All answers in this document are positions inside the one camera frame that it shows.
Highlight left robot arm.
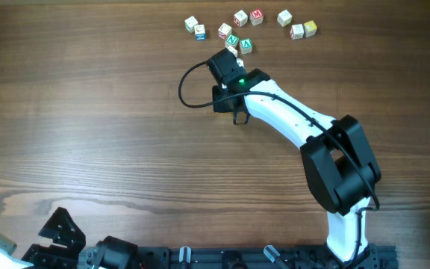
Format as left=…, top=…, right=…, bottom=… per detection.
left=22, top=207, right=138, bottom=269

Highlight red-sided block centre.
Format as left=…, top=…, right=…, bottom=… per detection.
left=218, top=23, right=232, bottom=40

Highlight right black camera cable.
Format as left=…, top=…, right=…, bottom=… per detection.
left=178, top=61, right=381, bottom=269

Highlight red M block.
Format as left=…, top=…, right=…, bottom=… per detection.
left=249, top=9, right=264, bottom=25

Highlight green V block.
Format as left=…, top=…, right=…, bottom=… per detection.
left=239, top=38, right=253, bottom=55

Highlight red-edged white block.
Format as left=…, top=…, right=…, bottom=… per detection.
left=234, top=10, right=249, bottom=28

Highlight green N block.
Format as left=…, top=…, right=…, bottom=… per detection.
left=225, top=34, right=240, bottom=49

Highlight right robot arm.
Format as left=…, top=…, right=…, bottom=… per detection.
left=205, top=49, right=381, bottom=267

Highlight yellow block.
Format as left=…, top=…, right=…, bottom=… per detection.
left=303, top=20, right=317, bottom=37

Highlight blue-sided block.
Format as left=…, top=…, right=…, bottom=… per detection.
left=194, top=25, right=207, bottom=41

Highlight plain white block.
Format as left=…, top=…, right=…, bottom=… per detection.
left=277, top=10, right=293, bottom=27

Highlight red-sided white block right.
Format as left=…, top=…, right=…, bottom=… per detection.
left=290, top=24, right=305, bottom=40

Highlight green-edged block far left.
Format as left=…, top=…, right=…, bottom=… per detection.
left=184, top=16, right=199, bottom=33

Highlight green-edged white block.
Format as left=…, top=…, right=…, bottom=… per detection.
left=227, top=46, right=238, bottom=58

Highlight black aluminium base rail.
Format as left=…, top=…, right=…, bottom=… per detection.
left=76, top=244, right=399, bottom=269

